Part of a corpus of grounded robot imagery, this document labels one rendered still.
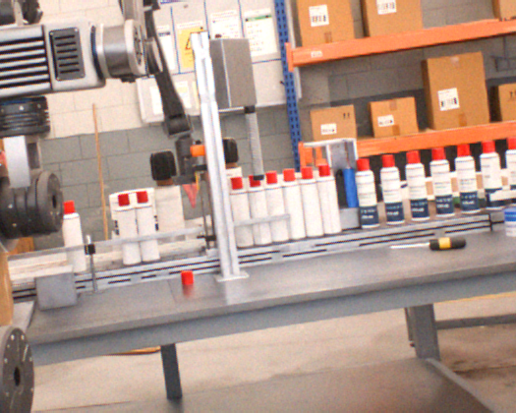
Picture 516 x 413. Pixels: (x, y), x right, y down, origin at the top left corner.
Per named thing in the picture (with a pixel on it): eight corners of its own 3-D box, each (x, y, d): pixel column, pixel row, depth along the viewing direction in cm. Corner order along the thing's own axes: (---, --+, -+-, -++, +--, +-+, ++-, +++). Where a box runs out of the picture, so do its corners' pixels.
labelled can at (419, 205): (426, 218, 256) (418, 149, 255) (432, 220, 251) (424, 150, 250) (409, 220, 256) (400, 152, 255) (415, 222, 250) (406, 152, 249)
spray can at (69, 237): (86, 269, 247) (77, 199, 246) (86, 272, 242) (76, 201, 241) (69, 271, 246) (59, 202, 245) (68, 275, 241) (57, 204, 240)
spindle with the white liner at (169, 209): (186, 238, 280) (173, 147, 278) (189, 242, 271) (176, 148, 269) (159, 242, 279) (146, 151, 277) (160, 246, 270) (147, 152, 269)
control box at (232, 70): (258, 104, 243) (249, 37, 242) (231, 108, 228) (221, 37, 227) (226, 108, 248) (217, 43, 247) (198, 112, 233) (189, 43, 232)
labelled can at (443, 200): (450, 214, 257) (442, 147, 256) (458, 216, 252) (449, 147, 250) (433, 217, 256) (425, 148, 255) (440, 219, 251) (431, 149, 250)
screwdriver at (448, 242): (466, 246, 234) (464, 235, 234) (467, 248, 231) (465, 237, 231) (389, 252, 239) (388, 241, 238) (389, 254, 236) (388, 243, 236)
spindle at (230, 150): (245, 212, 314) (235, 136, 312) (249, 215, 305) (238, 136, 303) (221, 216, 313) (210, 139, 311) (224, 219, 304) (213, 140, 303)
